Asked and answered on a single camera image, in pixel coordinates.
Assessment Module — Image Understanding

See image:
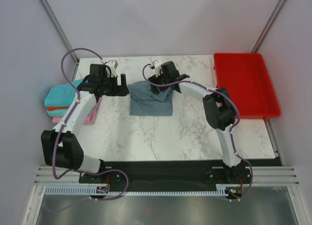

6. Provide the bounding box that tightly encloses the grey-blue t shirt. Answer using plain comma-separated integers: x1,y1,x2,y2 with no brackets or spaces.
128,81,173,116

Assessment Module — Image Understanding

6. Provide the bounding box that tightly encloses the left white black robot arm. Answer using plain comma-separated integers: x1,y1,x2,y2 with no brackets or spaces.
41,60,129,183

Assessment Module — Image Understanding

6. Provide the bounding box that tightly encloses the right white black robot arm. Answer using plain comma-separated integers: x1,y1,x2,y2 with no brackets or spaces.
142,60,242,183

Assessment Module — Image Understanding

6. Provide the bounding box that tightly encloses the pink folded t shirt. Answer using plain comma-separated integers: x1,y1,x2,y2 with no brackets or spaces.
52,98,102,125

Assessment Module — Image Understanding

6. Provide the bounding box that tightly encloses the teal folded t shirt top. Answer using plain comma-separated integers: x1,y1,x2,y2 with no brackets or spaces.
44,83,77,108

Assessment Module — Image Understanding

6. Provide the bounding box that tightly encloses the orange folded t shirt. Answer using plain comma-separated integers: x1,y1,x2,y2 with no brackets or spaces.
47,107,69,111

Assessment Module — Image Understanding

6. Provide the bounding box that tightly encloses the red plastic bin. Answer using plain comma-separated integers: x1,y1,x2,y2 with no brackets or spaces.
214,53,281,120

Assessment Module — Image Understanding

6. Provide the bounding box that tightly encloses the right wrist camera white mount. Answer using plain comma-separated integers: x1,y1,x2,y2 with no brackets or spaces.
150,60,163,77

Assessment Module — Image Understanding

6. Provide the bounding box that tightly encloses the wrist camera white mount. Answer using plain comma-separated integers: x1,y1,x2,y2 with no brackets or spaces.
150,60,163,77
101,60,118,77

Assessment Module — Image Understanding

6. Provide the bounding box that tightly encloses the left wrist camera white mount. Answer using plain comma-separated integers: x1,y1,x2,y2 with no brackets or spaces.
101,60,118,77

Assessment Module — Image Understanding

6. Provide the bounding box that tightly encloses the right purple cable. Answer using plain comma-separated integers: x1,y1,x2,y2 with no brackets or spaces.
142,63,254,202

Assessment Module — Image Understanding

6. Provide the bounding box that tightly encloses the purple cable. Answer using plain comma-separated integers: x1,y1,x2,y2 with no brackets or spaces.
52,48,129,201
142,63,254,202

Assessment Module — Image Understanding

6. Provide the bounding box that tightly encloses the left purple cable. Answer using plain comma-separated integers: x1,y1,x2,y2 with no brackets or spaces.
52,48,129,201

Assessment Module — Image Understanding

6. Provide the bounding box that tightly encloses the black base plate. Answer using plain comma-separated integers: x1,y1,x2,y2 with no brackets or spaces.
79,160,252,192

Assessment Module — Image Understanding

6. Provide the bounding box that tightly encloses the left white cable duct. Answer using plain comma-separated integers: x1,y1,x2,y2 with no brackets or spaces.
45,186,109,196

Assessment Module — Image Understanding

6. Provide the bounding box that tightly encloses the white cable duct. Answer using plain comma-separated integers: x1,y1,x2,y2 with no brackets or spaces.
45,186,109,196
216,185,242,195

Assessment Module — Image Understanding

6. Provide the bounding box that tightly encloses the aluminium rail frame front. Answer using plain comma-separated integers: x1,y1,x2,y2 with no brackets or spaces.
22,160,312,225

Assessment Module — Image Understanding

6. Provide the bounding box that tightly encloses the left aluminium corner post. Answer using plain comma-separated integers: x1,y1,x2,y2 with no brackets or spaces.
34,0,80,65

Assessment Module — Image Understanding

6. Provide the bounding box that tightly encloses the aluminium corner post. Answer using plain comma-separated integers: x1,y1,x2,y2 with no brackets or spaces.
34,0,80,65
251,0,288,53

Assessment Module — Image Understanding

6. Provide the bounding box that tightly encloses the right white cable duct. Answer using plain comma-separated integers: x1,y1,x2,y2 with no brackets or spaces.
216,185,242,195

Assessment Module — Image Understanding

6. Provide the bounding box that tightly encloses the right aluminium corner post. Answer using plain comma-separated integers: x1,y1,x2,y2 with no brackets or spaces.
251,0,288,53

